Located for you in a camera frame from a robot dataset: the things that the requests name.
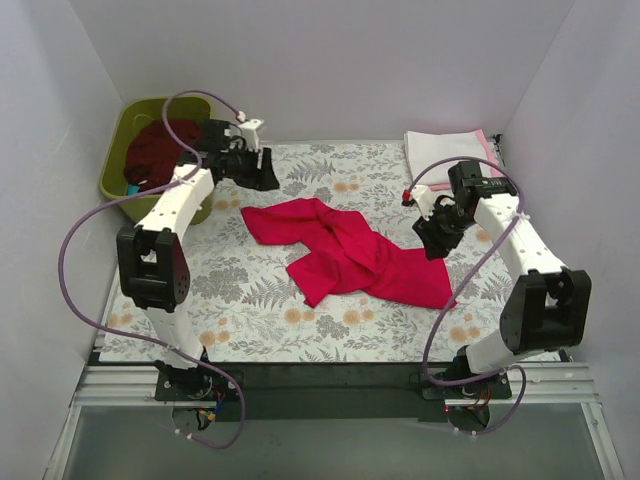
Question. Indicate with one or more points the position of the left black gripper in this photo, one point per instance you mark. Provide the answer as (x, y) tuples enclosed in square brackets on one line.
[(257, 167)]

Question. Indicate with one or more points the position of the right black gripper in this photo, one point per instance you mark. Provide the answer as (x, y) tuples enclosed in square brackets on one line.
[(433, 232)]

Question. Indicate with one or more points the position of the bright red t shirt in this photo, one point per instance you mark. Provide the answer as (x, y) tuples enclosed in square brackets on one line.
[(346, 255)]

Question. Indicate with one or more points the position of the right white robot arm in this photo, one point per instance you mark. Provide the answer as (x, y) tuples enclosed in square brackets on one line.
[(547, 307)]

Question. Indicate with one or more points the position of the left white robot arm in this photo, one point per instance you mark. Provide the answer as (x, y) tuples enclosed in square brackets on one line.
[(153, 268)]

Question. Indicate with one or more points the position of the folded white t shirt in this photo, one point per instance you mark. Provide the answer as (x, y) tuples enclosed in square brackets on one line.
[(445, 155)]

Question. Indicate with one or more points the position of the dark maroon t shirt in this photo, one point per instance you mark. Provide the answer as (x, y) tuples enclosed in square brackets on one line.
[(151, 157)]

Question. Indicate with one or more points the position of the olive green plastic bin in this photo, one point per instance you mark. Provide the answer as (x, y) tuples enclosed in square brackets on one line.
[(132, 120)]

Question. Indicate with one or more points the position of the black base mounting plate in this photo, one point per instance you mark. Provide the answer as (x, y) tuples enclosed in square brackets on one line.
[(321, 391)]

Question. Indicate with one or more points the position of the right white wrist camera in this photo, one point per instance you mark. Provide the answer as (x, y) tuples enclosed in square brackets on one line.
[(422, 197)]

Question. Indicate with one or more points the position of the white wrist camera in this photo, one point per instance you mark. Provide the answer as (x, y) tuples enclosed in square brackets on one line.
[(250, 129), (422, 197)]

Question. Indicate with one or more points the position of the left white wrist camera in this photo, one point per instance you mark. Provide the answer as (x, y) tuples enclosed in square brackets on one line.
[(250, 129)]

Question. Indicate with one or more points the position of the aluminium frame rail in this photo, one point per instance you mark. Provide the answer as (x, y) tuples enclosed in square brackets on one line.
[(117, 385)]

